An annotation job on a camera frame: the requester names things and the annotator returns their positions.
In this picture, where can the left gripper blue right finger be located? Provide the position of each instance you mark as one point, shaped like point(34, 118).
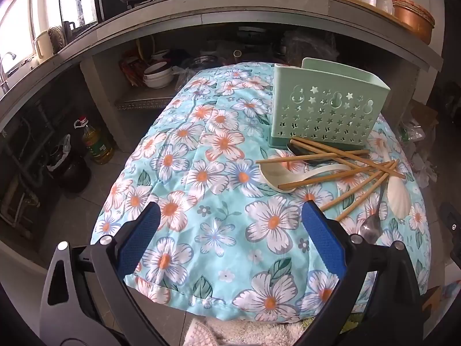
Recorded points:
point(327, 245)

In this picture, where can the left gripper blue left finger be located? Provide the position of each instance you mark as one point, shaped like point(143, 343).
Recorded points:
point(133, 239)

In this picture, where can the metal spoon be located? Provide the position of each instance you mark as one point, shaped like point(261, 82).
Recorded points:
point(371, 230)

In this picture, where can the wooden chopstick three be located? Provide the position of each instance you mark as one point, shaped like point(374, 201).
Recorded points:
point(321, 179)

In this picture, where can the white shell rice paddle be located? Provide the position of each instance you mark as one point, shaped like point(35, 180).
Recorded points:
point(397, 196)

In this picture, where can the beige soup spoon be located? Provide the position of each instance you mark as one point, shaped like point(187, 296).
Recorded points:
point(275, 174)

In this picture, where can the dark ladle spoon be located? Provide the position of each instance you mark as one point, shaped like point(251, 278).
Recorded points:
point(297, 151)

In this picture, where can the wooden chopstick one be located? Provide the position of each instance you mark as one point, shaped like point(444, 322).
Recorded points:
point(311, 157)

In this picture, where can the wooden chopstick five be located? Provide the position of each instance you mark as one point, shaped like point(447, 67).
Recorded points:
point(362, 198)

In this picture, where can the wooden chopstick two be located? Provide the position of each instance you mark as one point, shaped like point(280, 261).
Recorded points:
point(301, 142)

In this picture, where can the floral blue quilt cloth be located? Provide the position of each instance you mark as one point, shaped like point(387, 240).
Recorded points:
point(228, 246)

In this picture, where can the cooking oil bottle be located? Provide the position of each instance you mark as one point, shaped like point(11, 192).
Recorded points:
point(96, 143)

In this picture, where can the green plastic utensil holder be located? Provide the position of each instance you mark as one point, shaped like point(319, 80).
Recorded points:
point(324, 101)

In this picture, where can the stacked white bowls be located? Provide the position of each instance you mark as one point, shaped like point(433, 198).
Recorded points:
point(159, 75)

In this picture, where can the cream mug on counter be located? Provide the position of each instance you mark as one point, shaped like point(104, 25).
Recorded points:
point(43, 47)

